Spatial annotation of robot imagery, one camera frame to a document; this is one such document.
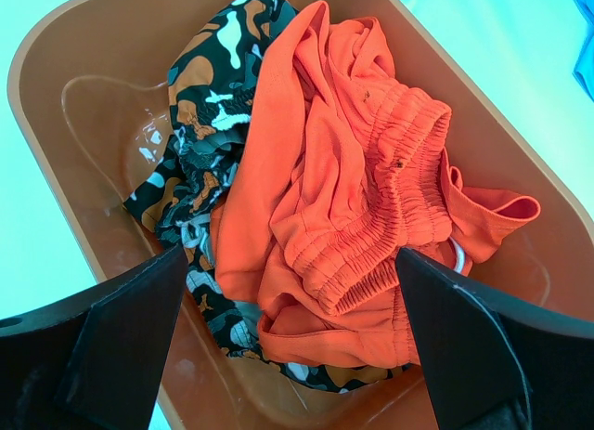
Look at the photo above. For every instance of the light blue shorts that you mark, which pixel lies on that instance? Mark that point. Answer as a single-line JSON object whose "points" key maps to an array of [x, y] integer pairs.
{"points": [[583, 70]]}

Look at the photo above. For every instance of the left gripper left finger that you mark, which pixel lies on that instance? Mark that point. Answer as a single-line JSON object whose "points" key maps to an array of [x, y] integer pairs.
{"points": [[93, 360]]}

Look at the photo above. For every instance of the camouflage patterned shorts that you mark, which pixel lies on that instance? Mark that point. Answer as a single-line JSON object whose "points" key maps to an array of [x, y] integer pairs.
{"points": [[211, 86]]}

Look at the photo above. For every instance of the bright orange shorts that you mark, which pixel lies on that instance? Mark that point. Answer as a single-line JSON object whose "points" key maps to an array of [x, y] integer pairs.
{"points": [[343, 167]]}

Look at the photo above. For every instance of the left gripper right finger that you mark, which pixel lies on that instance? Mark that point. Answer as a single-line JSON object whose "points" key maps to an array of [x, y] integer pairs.
{"points": [[491, 360]]}

